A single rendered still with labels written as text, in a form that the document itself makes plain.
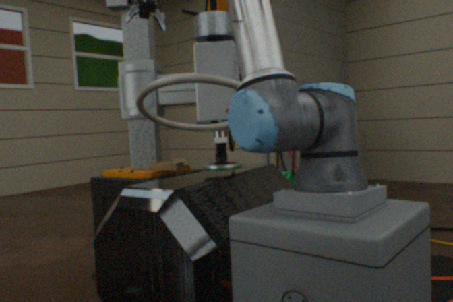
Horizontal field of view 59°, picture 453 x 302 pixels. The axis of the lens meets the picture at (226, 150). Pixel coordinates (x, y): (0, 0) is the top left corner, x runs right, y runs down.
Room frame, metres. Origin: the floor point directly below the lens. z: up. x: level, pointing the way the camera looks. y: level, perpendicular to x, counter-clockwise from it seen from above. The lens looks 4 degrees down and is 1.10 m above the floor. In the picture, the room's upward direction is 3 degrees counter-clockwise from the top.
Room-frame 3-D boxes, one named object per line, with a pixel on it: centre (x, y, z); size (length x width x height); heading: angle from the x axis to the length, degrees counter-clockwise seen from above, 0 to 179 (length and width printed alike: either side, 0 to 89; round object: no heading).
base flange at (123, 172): (3.00, 0.60, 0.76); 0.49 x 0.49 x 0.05; 57
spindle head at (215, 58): (2.34, 0.02, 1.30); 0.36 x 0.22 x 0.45; 174
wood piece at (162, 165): (2.82, 0.42, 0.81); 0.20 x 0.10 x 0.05; 65
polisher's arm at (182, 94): (2.98, 0.41, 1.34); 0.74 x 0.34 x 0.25; 82
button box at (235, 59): (2.17, -0.07, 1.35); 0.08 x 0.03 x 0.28; 174
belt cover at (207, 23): (2.60, -0.01, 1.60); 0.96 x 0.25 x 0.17; 174
